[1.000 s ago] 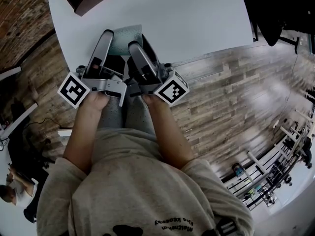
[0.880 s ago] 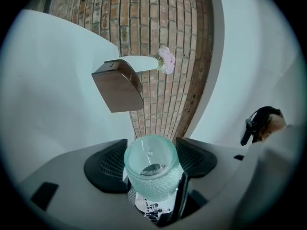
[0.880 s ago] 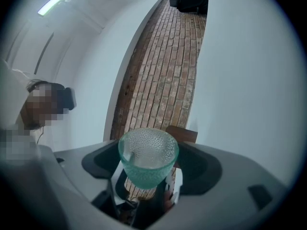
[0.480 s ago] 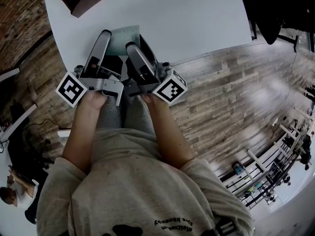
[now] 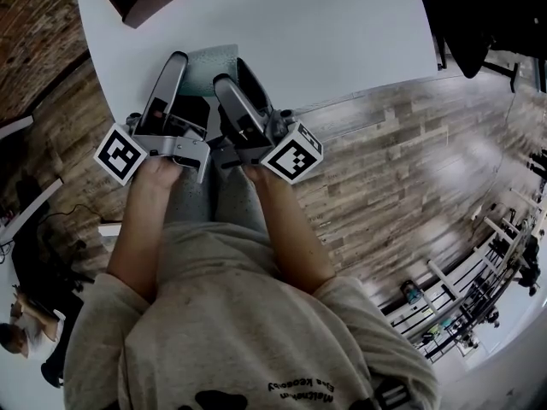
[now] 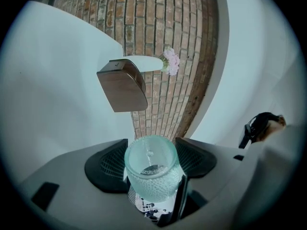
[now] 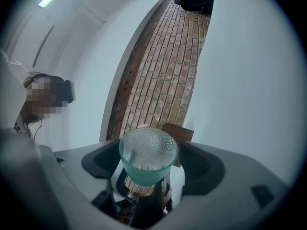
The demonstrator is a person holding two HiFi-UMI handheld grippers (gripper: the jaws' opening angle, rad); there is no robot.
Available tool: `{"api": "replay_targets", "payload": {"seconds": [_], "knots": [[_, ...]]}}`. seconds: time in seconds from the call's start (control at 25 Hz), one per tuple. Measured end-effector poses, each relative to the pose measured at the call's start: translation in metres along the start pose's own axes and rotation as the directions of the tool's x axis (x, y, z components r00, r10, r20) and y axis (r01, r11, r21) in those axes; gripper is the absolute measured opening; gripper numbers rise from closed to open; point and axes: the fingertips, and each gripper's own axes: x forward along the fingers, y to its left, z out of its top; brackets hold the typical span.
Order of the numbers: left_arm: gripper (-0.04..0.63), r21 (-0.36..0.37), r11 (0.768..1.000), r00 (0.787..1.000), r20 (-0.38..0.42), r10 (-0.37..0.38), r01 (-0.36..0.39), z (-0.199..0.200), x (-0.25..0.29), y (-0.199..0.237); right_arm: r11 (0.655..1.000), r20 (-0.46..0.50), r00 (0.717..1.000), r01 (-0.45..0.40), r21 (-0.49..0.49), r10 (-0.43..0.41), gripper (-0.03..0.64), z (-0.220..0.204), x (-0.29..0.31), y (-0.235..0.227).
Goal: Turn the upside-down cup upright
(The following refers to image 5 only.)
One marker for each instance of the black office chair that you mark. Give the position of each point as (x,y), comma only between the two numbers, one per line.
(470,24)
(42,246)

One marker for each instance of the white power adapter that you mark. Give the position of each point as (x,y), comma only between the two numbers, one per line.
(110,230)

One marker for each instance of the white shelf rack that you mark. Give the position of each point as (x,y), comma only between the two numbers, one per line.
(474,288)

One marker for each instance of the person's left hand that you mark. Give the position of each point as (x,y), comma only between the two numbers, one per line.
(160,175)

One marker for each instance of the small teal container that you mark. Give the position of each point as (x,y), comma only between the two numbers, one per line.
(411,293)

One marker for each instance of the person's grey trousers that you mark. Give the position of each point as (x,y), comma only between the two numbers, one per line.
(231,199)

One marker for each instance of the person's beige sweatshirt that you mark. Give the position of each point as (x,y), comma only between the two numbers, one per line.
(239,314)

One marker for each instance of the white desk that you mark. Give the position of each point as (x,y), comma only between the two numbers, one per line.
(25,212)

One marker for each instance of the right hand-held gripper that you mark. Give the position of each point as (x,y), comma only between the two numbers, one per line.
(290,156)

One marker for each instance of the translucent green cup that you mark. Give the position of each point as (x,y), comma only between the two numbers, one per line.
(209,66)

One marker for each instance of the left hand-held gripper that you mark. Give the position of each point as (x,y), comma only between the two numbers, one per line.
(119,154)

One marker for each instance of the person's left forearm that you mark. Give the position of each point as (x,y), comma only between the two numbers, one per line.
(137,237)

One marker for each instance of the person's right forearm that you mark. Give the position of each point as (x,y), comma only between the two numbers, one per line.
(295,237)

